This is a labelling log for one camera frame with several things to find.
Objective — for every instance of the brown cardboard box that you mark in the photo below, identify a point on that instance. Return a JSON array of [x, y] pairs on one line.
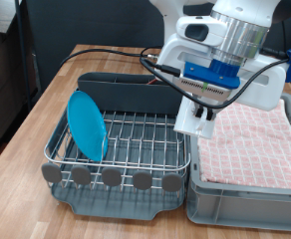
[[2, 99]]

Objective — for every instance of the grey plastic crate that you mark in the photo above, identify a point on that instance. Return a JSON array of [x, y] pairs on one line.
[[251, 209]]

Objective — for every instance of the pink checked dish towel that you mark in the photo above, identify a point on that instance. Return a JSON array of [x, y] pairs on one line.
[[251, 149]]

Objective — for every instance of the grey cutlery holder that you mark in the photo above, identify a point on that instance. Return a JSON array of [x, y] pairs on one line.
[[132, 94]]

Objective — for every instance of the white mug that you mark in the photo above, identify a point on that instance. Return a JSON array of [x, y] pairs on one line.
[[192, 122]]

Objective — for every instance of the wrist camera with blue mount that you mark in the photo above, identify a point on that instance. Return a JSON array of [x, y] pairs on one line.
[[208, 78]]

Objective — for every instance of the blue plate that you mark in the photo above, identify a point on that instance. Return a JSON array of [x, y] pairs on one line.
[[85, 126]]

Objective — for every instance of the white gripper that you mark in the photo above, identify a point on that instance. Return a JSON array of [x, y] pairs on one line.
[[265, 89]]

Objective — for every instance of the grey dish drying rack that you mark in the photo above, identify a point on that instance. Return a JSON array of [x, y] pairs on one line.
[[119, 205]]

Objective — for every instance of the red-brown wooden spoon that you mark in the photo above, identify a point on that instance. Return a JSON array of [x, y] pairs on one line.
[[152, 81]]

